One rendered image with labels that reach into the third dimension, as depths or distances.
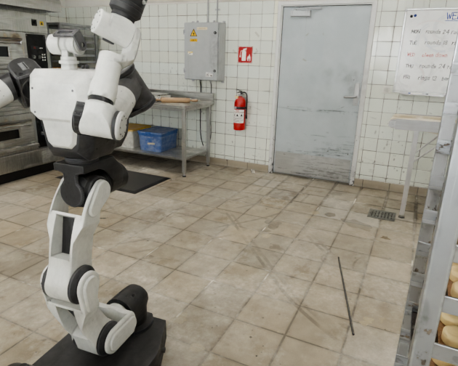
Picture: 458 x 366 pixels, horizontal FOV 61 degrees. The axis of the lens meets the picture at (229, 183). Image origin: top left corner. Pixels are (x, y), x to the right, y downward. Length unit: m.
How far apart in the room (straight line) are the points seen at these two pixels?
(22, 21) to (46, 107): 3.75
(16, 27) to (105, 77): 4.03
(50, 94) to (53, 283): 0.66
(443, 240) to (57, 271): 1.26
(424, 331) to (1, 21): 4.77
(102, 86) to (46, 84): 0.38
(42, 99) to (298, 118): 3.90
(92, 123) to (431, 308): 0.86
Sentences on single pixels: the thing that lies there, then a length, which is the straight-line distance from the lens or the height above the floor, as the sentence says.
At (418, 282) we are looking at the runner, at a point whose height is 0.86.
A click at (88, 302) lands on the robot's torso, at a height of 0.56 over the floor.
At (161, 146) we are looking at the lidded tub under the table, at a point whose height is 0.31.
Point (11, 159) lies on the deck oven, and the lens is 5.07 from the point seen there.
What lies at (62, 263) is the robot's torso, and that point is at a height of 0.70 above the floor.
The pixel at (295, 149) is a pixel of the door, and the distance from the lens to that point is 5.07.
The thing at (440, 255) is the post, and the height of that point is 1.15.
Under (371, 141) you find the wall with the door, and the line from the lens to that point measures 4.84.
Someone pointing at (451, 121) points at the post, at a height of 1.29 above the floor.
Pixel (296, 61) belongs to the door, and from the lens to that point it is 4.98.
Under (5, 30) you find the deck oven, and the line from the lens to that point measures 5.02.
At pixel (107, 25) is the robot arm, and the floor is 1.49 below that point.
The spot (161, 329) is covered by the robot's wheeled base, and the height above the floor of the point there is 0.17.
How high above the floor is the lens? 1.41
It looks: 17 degrees down
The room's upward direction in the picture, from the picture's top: 2 degrees clockwise
